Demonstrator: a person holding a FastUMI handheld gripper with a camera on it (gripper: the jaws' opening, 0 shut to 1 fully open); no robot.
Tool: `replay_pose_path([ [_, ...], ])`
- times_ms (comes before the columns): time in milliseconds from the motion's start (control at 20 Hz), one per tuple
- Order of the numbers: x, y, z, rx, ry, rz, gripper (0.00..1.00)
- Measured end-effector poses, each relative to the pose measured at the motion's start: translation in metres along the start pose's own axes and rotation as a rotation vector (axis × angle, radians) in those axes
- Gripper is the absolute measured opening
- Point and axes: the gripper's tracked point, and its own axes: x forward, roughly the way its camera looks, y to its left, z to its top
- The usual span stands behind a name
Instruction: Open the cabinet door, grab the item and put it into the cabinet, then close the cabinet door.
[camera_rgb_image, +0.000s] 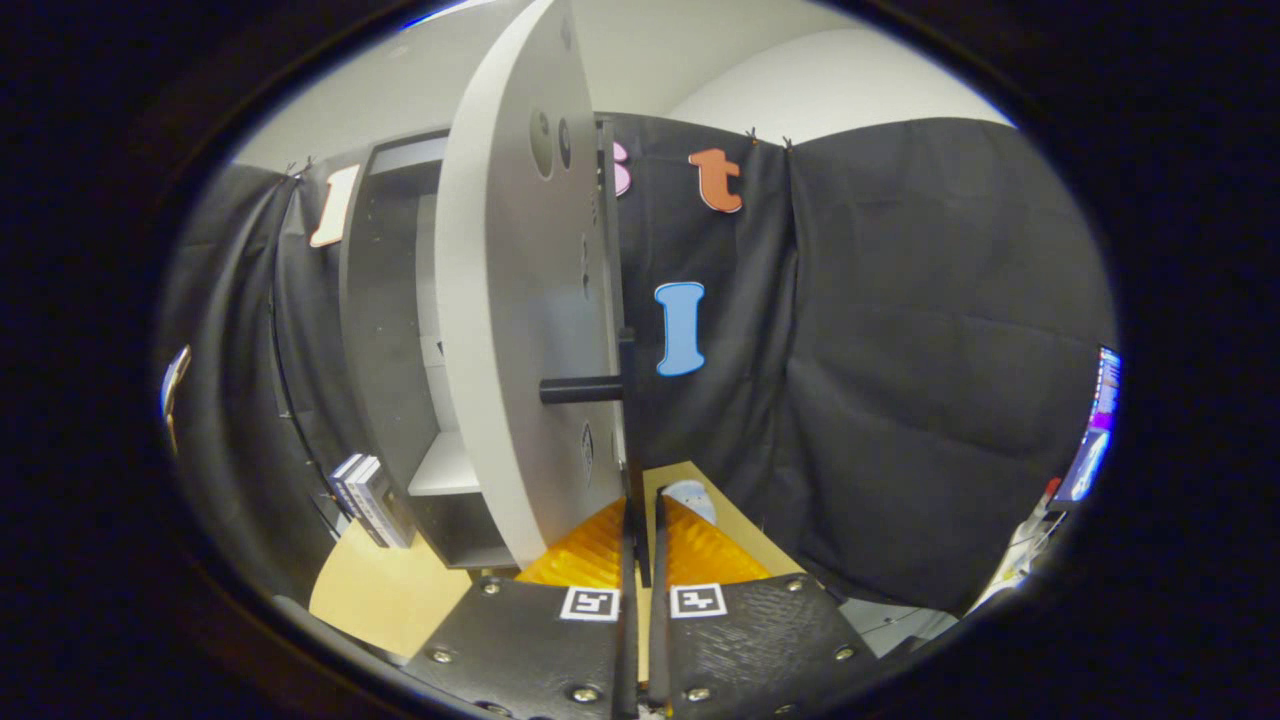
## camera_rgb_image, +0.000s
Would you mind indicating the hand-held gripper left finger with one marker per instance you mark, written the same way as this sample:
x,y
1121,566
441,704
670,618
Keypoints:
x,y
628,650

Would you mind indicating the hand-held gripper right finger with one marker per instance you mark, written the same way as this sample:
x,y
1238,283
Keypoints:
x,y
658,650

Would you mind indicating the light grey cabinet door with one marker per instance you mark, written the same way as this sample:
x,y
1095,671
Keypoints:
x,y
500,300

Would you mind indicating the round white blue item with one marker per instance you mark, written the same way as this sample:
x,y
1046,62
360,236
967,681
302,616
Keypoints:
x,y
692,497

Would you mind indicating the grey blue book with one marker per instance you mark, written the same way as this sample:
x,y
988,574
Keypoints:
x,y
388,505

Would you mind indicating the dark blue book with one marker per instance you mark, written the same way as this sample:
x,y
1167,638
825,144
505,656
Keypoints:
x,y
352,500

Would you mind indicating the black backdrop cloth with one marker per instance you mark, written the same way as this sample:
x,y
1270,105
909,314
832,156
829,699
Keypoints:
x,y
900,350

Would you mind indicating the pale cluttered desk items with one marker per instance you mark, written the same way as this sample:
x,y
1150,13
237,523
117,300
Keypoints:
x,y
1030,540

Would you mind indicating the dark grey cabinet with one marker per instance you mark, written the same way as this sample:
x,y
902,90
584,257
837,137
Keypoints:
x,y
385,330

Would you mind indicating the computer monitor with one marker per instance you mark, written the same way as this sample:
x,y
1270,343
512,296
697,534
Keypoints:
x,y
1095,440

